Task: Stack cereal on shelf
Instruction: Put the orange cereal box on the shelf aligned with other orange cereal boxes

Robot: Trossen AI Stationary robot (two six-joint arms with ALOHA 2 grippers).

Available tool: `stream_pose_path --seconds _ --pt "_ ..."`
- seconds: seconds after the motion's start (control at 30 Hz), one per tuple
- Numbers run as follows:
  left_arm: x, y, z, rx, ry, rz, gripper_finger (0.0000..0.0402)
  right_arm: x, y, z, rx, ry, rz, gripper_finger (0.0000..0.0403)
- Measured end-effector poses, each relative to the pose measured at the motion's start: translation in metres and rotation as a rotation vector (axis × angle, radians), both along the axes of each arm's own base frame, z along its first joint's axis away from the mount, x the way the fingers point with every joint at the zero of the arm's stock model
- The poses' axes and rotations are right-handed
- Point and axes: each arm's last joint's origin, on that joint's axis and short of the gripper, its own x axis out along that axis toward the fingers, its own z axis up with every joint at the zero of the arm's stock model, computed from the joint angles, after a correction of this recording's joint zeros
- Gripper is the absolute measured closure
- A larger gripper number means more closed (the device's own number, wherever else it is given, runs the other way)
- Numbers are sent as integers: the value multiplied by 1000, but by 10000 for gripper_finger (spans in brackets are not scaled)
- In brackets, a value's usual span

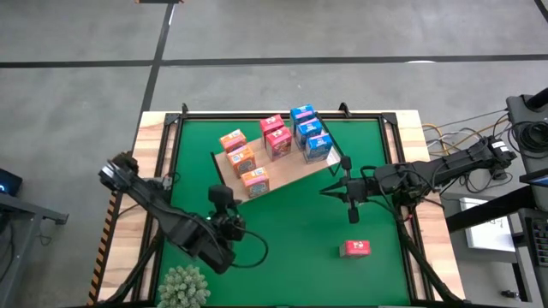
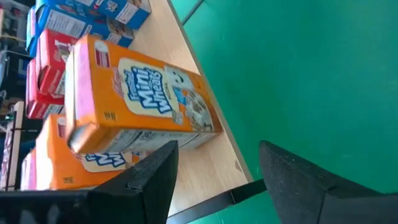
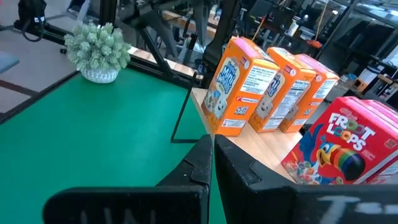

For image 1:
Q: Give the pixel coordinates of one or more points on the pale green artificial plant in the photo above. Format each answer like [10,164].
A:
[184,286]

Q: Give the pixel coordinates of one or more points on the black power adapter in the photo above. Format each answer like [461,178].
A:
[498,173]

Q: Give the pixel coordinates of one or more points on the black device with blue light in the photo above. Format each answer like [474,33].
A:
[10,181]

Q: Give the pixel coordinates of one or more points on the yellow black hazard tape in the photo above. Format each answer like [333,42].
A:
[103,252]

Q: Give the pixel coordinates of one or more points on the orange Mini Wheats cereal box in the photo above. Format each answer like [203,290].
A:
[255,184]
[242,160]
[233,141]

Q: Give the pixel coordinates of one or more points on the black beam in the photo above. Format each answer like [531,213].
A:
[484,211]

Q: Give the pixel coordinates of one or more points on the dark keyboard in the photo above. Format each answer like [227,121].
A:
[540,244]

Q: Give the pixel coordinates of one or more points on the red Froot Loops cereal box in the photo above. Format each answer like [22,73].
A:
[271,123]
[356,249]
[279,145]

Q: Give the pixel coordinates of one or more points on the green table mat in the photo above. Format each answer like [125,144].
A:
[299,256]

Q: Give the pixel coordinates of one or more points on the small black object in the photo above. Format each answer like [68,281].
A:
[509,294]

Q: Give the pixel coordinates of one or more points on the blue Rice Krispies cereal box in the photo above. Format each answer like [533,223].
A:
[318,149]
[309,130]
[301,113]

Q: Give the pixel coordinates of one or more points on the white board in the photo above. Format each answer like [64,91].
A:
[488,235]

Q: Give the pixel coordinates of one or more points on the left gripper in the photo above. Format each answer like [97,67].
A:
[224,226]

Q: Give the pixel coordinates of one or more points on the wooden shelf with black legs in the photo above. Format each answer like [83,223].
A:
[287,173]

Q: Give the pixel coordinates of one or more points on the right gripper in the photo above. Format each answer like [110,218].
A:
[361,191]

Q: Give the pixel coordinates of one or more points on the grey equipment cart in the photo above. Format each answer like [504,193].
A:
[520,107]

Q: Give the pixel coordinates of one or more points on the black metal table frame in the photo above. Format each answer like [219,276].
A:
[214,116]

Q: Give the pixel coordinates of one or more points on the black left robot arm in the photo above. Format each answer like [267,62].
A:
[188,233]

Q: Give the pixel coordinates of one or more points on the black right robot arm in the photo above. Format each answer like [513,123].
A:
[449,164]

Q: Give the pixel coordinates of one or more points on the grey metal side table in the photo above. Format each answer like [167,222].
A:
[25,205]

